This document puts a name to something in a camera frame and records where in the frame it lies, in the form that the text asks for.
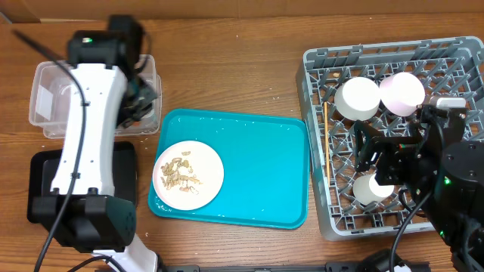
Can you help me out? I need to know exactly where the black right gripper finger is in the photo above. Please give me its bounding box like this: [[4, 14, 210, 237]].
[[354, 120, 384, 142], [355, 141, 380, 172]]

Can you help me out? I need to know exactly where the white cup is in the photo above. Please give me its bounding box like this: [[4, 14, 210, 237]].
[[352, 174, 395, 206]]

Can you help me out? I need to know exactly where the white bowl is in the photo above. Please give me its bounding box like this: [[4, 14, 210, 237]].
[[334, 77, 381, 121]]

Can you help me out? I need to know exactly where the wooden chopstick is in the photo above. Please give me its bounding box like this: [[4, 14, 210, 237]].
[[323, 101, 331, 186]]

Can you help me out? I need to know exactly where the pink bowl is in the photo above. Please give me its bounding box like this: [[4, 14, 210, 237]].
[[380, 72, 425, 117]]

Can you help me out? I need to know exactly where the pink plate with food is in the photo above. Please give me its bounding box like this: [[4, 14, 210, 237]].
[[152, 141, 225, 211]]

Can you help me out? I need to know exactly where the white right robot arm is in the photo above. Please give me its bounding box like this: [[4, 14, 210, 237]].
[[354, 104, 483, 271]]

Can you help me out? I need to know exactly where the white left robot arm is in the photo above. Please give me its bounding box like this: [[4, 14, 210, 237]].
[[29, 14, 162, 271]]

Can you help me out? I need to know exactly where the grey dish rack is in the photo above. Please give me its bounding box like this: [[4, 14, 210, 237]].
[[296, 36, 483, 241]]

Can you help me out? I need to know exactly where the clear plastic bin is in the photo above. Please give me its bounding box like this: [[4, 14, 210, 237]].
[[29, 54, 162, 139]]

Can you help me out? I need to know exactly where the teal serving tray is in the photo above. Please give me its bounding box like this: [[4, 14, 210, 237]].
[[147, 109, 310, 230]]

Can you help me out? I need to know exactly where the black tray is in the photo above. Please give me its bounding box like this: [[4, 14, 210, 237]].
[[26, 141, 138, 224]]

